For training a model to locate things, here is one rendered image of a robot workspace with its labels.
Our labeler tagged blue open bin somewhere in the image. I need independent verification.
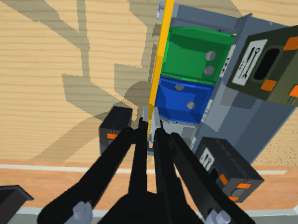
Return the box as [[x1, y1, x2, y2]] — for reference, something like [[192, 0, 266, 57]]
[[154, 77, 214, 124]]

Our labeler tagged yellow bar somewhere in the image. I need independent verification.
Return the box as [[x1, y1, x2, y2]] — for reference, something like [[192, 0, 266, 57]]
[[147, 0, 174, 140]]

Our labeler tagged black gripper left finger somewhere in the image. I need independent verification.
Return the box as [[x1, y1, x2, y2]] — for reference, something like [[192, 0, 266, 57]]
[[37, 105, 149, 224]]

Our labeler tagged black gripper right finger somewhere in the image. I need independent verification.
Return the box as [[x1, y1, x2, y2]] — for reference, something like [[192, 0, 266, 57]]
[[151, 107, 256, 224]]

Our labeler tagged green bin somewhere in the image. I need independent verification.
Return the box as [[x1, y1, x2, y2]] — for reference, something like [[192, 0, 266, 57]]
[[161, 27, 236, 85]]

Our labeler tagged grey open bin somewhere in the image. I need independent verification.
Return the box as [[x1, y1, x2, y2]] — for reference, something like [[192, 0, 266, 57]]
[[148, 115, 199, 147]]

